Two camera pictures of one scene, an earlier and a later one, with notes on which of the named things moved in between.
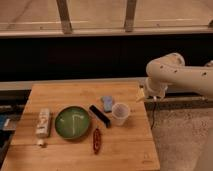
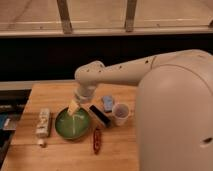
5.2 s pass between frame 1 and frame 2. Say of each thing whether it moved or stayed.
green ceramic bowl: stayed
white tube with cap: stayed
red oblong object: stayed
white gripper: moved
